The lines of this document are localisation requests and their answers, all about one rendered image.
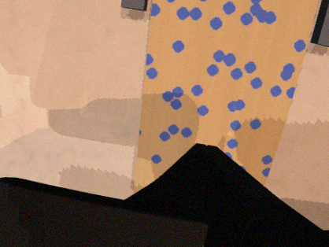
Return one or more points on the orange strip with blue dots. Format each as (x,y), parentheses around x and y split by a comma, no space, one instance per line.
(221,73)

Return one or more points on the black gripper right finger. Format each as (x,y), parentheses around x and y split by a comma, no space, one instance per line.
(243,213)

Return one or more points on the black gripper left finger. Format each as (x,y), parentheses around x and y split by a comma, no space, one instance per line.
(166,213)

